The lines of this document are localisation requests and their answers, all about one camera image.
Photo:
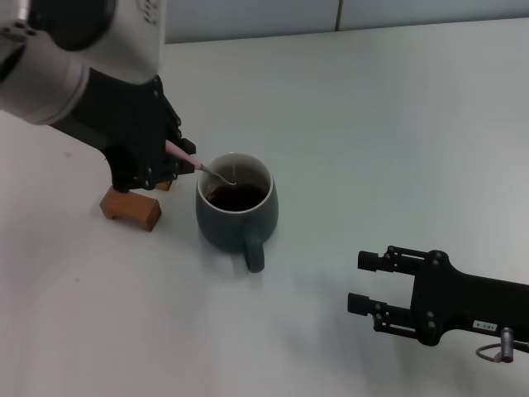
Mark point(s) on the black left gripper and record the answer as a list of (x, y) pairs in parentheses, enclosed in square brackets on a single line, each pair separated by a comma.
[(124, 124)]

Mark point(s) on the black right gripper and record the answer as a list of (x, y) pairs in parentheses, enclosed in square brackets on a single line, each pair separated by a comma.
[(463, 304)]

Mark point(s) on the grey ceramic cup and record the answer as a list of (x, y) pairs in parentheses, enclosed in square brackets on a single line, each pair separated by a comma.
[(219, 227)]

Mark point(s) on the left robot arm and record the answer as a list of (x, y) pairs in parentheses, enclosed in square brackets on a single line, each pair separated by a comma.
[(41, 82)]

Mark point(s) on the orange flat wooden block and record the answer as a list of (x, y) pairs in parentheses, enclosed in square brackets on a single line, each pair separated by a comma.
[(165, 186)]

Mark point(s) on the brown arched wooden block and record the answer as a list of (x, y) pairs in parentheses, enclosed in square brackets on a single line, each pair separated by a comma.
[(138, 211)]

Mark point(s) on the dark coffee liquid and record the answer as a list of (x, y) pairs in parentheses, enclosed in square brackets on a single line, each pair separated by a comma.
[(244, 198)]

